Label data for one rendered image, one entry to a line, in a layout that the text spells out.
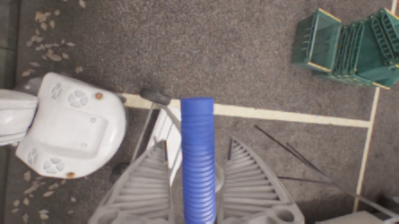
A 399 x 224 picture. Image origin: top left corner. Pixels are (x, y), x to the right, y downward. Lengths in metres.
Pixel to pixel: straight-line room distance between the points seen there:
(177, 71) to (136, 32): 0.45
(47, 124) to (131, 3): 1.03
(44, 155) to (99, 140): 0.25
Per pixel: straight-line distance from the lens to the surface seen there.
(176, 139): 1.46
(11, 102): 1.14
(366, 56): 2.25
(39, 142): 1.25
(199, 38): 1.50
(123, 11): 1.49
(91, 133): 1.15
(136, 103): 1.36
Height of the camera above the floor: 1.35
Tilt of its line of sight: 70 degrees down
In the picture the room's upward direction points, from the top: 105 degrees clockwise
